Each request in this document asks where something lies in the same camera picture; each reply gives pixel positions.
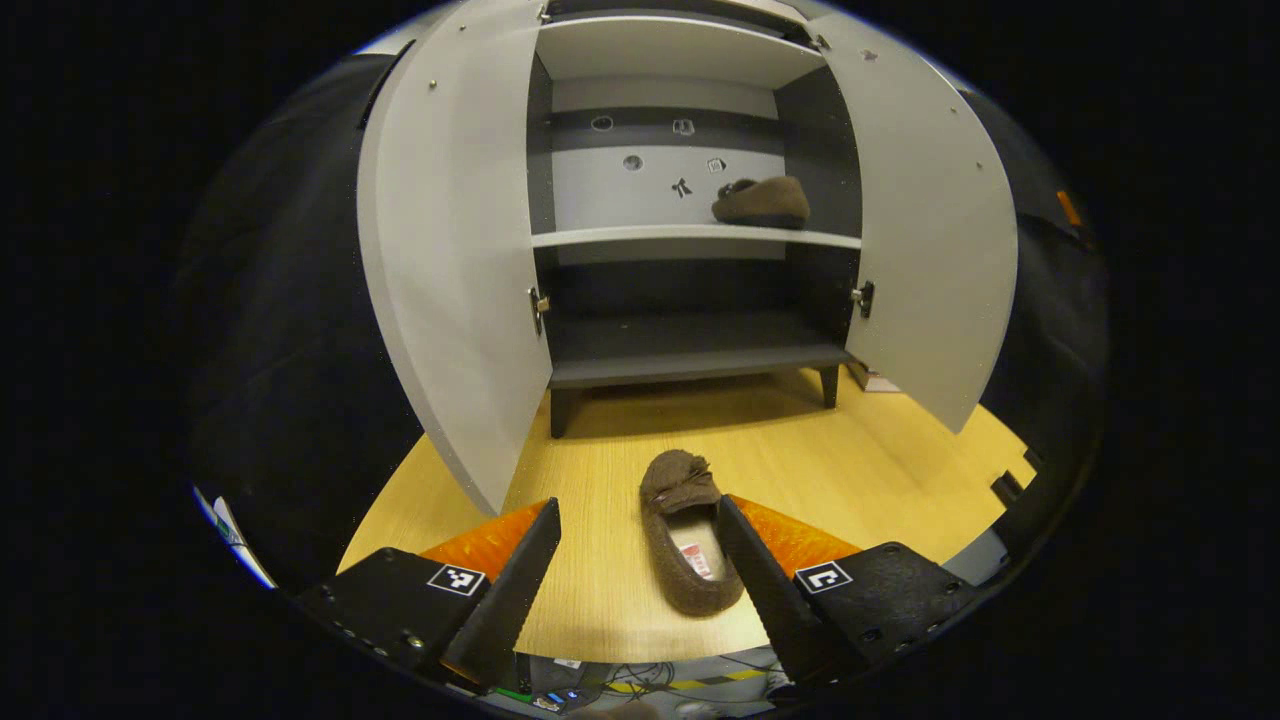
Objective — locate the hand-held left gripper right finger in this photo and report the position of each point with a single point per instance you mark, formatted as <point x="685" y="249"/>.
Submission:
<point x="765" y="600"/>

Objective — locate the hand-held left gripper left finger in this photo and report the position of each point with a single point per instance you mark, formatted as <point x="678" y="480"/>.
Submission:
<point x="520" y="595"/>

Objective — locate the brown fuzzy shoe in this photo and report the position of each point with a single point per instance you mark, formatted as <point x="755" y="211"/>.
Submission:
<point x="770" y="200"/>
<point x="675" y="480"/>

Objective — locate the light grey cabinet door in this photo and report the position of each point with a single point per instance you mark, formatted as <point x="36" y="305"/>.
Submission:
<point x="450" y="250"/>
<point x="930" y="250"/>

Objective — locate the black backdrop cloth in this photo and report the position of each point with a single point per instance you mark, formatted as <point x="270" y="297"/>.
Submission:
<point x="280" y="350"/>

